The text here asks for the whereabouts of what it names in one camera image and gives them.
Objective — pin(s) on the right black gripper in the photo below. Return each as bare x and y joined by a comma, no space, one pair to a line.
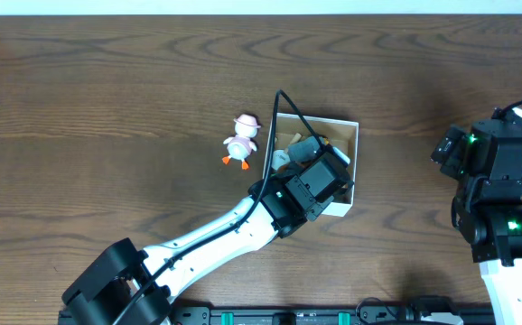
447,147

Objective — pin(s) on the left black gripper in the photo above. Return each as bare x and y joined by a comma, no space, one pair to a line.
311,147

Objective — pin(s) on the white wooden pellet drum toy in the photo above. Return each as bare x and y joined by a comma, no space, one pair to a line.
283,153

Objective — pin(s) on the white duck toy pink hat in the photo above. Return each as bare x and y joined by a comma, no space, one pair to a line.
241,144

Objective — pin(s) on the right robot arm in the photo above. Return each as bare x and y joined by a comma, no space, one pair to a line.
486,162

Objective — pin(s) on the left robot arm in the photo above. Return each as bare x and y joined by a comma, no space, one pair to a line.
125,285

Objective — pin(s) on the black mounting rail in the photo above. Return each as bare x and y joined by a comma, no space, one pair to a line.
419,310

